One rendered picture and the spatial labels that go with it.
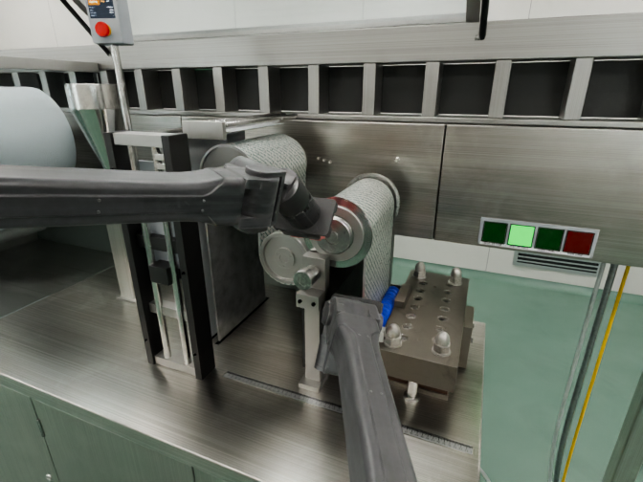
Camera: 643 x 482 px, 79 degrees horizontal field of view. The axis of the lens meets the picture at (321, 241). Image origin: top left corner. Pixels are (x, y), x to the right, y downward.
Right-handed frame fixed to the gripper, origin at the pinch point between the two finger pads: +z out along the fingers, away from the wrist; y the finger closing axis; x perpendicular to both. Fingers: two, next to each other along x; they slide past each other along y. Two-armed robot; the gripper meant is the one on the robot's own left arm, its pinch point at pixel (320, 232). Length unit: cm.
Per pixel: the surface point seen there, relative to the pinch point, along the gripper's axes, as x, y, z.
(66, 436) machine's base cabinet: -55, -58, 17
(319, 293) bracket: -10.1, 0.1, 7.5
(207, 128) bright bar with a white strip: 14.9, -25.0, -10.3
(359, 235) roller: 1.7, 6.7, 3.2
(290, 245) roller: -1.3, -8.7, 7.2
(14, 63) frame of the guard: 32, -94, -12
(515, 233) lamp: 18, 37, 33
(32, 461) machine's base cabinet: -69, -78, 29
